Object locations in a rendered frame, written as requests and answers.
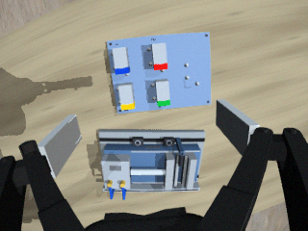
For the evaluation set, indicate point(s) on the grey block with blue end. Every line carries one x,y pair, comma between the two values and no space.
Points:
121,60

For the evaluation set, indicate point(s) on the grey block with green end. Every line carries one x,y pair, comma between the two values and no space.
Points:
162,92

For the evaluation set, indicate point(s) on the light grey block with red end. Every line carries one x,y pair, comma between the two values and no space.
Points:
159,54

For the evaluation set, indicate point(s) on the grey block with yellow end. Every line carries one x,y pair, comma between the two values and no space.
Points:
126,95

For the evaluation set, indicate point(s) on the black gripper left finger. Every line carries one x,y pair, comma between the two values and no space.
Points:
50,155

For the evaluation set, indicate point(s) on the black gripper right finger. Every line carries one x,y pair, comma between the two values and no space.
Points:
232,207

